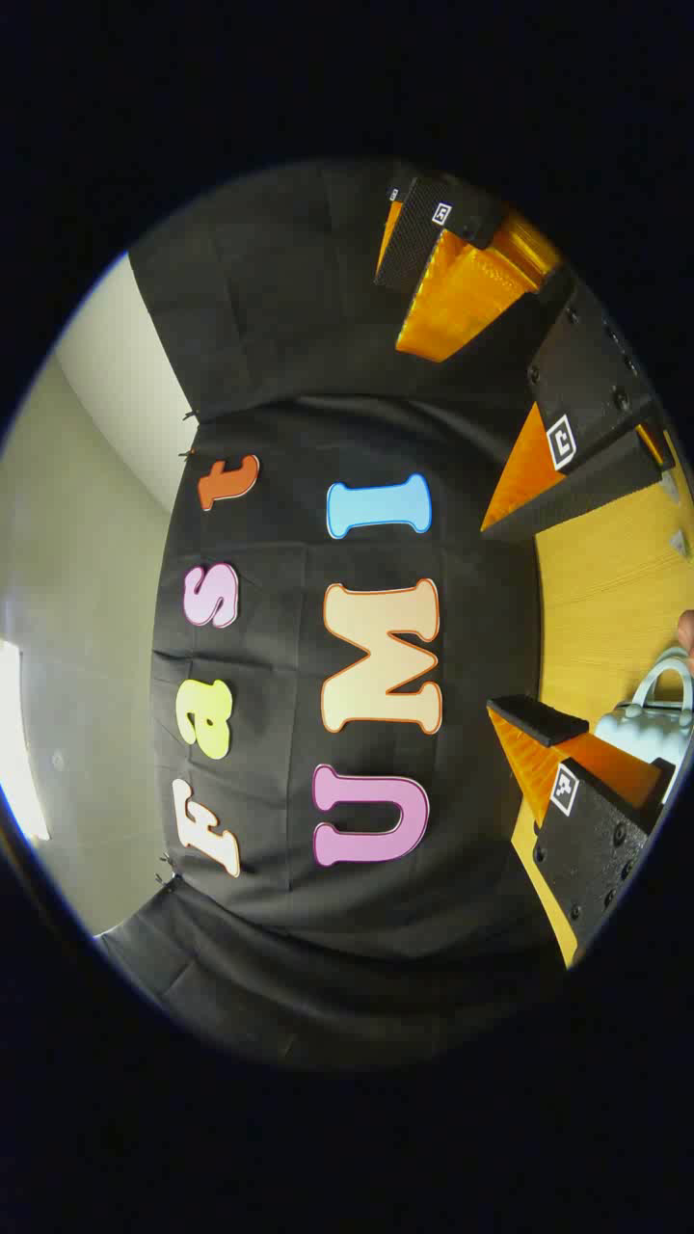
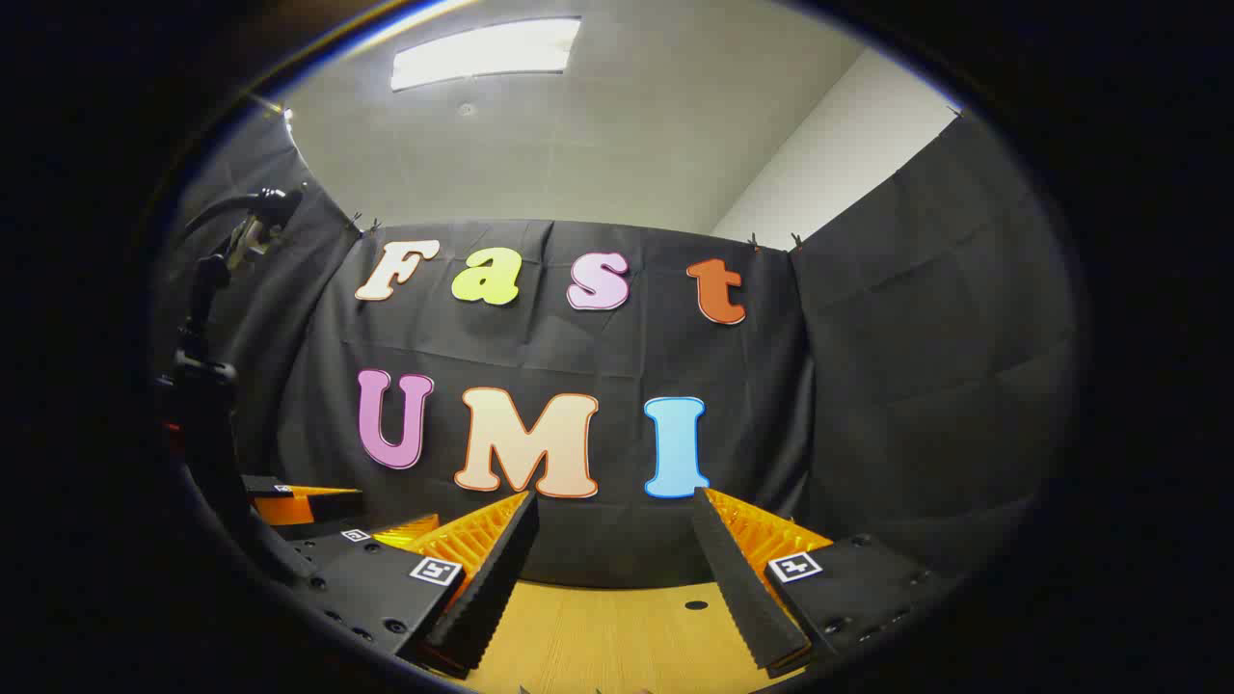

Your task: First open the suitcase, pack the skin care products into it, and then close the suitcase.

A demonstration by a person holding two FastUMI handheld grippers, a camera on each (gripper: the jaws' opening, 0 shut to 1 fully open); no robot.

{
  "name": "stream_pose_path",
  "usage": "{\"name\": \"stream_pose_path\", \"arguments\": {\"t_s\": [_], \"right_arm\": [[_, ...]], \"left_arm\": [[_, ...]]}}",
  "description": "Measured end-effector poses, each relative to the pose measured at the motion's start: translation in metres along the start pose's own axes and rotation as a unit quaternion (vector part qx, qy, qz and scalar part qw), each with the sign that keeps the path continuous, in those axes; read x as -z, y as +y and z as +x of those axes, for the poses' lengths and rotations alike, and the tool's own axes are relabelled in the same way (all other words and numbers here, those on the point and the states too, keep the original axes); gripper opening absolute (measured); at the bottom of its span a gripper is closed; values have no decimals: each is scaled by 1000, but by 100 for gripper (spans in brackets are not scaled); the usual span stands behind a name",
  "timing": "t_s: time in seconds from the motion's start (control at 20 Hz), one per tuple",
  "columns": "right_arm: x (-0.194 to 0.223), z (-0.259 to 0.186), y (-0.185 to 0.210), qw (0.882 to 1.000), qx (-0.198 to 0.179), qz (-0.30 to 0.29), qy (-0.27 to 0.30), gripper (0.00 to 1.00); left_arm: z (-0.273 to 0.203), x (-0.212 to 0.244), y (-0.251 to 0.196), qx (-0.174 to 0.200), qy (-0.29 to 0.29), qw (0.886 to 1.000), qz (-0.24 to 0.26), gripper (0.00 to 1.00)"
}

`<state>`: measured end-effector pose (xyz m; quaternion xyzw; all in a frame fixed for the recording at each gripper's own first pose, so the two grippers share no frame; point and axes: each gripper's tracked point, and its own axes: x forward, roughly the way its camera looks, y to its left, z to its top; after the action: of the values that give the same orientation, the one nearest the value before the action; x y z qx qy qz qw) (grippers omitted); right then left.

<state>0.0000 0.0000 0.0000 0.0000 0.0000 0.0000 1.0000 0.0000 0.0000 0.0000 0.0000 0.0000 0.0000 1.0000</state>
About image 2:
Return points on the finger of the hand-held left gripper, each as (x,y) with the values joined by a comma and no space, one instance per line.
(337,545)
(308,503)

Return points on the black backdrop cloth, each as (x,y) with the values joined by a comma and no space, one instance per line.
(868,386)

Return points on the ceiling light panel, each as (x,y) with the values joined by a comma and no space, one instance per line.
(482,53)

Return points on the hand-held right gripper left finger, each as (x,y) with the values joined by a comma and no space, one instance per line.
(492,578)

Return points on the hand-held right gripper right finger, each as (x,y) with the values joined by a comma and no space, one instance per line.
(747,578)

